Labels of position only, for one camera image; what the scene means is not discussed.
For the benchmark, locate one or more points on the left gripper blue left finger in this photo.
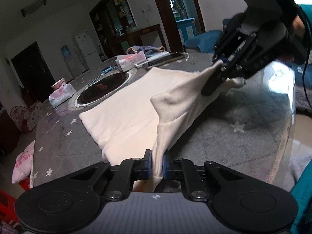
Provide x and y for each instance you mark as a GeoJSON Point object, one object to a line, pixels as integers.
{"type": "Point", "coordinates": [125, 174]}

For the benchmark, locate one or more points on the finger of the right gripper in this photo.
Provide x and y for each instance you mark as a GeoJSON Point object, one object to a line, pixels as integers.
{"type": "Point", "coordinates": [214, 80]}

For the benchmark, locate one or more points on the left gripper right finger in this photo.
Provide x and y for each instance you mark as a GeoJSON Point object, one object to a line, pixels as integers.
{"type": "Point", "coordinates": [185, 172]}

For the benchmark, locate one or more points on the cream white garment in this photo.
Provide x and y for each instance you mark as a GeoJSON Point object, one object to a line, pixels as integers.
{"type": "Point", "coordinates": [151, 113]}

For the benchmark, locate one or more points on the blue sofa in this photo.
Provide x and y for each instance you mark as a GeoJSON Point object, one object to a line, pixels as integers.
{"type": "Point", "coordinates": [203, 43]}

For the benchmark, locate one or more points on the blue crumpled clothing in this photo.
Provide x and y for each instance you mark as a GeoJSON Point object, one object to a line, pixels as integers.
{"type": "Point", "coordinates": [148, 50]}

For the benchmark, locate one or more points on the round black induction cooktop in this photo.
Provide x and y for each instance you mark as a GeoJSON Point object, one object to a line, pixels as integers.
{"type": "Point", "coordinates": [100, 89]}

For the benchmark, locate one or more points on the dark wooden side table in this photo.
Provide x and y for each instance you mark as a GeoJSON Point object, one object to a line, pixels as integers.
{"type": "Point", "coordinates": [151, 35]}

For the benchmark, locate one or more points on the pink white tissue box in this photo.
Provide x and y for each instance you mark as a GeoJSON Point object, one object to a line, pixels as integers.
{"type": "Point", "coordinates": [127, 62]}

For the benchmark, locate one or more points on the soft tissue pack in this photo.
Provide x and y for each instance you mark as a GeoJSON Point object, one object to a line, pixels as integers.
{"type": "Point", "coordinates": [61, 95]}

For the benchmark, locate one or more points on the blue small clip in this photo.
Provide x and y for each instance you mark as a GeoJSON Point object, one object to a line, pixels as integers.
{"type": "Point", "coordinates": [108, 69]}

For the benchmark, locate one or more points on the pink white plastic bag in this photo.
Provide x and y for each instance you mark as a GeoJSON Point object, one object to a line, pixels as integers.
{"type": "Point", "coordinates": [23, 164]}

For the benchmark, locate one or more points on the water dispenser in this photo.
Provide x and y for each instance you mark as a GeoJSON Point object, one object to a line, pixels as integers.
{"type": "Point", "coordinates": [71, 61]}

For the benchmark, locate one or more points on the pink floral fan guard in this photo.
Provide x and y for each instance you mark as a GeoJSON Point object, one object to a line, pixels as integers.
{"type": "Point", "coordinates": [26, 119]}

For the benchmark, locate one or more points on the red plastic stool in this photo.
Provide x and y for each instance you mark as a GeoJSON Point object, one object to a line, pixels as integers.
{"type": "Point", "coordinates": [9, 195]}

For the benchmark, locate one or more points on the white refrigerator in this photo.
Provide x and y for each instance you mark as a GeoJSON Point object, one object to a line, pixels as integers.
{"type": "Point", "coordinates": [88, 49]}

